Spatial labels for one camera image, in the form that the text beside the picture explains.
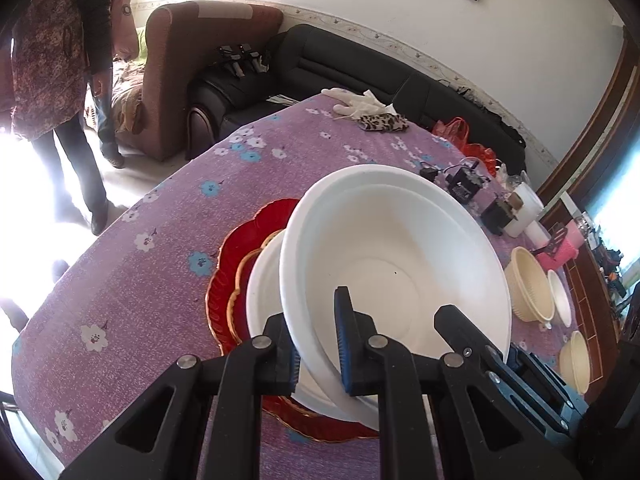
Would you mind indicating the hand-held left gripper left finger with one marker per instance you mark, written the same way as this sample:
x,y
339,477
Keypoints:
x,y
294,372

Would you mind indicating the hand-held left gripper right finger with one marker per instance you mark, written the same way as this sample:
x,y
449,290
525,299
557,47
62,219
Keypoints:
x,y
345,350

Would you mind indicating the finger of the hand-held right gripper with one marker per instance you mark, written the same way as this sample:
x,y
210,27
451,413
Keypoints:
x,y
465,332

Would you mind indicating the cream bowl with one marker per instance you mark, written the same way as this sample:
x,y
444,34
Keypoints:
x,y
530,280
575,360

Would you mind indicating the shallow white bowl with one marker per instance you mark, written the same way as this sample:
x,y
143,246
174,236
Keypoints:
x,y
560,295

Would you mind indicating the large white bowl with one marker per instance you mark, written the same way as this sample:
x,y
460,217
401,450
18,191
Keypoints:
x,y
400,240

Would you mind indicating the red plate with gold rim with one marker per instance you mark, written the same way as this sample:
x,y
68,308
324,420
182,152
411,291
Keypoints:
x,y
235,255

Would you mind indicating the pink thermos with knitted sleeve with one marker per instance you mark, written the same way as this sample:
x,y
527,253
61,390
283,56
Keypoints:
x,y
562,259

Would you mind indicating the white plastic jar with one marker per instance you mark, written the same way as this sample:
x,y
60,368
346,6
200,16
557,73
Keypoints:
x,y
525,210

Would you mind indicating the purple floral tablecloth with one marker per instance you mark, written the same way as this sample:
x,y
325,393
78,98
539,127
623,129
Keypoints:
x,y
150,310

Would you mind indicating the black power adapter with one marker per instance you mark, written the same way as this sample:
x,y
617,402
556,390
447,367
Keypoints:
x,y
429,174

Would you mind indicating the red plastic bag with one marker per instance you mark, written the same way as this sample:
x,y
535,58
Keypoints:
x,y
460,135

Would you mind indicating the leopard print pouch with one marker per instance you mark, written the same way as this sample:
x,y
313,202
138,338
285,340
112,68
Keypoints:
x,y
382,122

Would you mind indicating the white cloth gloves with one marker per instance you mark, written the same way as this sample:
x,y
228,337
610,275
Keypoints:
x,y
350,97

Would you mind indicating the black sofa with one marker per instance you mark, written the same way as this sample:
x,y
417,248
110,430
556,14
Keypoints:
x,y
350,70

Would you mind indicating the black hand tools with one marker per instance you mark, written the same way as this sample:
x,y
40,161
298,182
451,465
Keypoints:
x,y
242,57

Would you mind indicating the brown armchair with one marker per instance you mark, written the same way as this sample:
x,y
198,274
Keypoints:
x,y
200,60

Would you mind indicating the patterned blanket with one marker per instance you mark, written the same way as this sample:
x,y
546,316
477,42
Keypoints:
x,y
127,92

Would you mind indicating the wooden door frame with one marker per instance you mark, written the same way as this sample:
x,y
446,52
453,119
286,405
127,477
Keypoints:
x,y
590,110

